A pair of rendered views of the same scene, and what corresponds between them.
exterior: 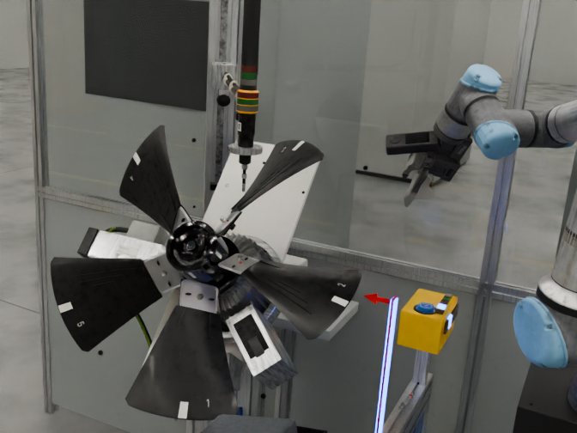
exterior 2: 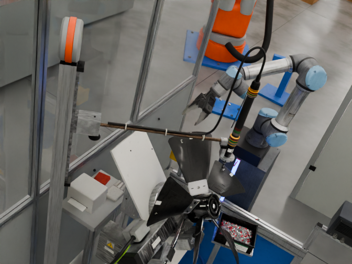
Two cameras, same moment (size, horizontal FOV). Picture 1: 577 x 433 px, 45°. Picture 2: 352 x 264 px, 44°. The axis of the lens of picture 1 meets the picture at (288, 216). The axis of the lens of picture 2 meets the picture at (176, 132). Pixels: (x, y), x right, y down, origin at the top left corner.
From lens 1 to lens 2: 2.55 m
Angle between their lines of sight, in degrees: 83
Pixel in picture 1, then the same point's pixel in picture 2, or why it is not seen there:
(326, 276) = (218, 171)
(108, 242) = (147, 250)
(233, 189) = (131, 174)
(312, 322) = (240, 187)
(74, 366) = not seen: outside the picture
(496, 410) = not seen: hidden behind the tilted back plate
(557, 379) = (243, 143)
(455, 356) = not seen: hidden behind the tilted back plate
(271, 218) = (152, 170)
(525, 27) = (158, 16)
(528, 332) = (277, 141)
